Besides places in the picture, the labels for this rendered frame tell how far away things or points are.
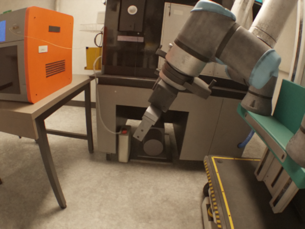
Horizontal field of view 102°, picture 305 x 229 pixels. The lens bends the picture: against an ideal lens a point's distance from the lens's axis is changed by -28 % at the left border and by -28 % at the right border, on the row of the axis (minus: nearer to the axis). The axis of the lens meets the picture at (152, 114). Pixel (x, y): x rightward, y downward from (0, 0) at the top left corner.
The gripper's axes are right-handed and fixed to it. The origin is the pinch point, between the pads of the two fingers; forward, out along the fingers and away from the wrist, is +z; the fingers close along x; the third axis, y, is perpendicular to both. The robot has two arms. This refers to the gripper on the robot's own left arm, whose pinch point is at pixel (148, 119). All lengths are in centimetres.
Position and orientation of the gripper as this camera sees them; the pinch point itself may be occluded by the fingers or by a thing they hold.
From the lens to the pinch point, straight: 48.0
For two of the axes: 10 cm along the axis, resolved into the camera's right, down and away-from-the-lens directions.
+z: -4.5, 7.2, 5.3
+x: -2.7, 4.5, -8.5
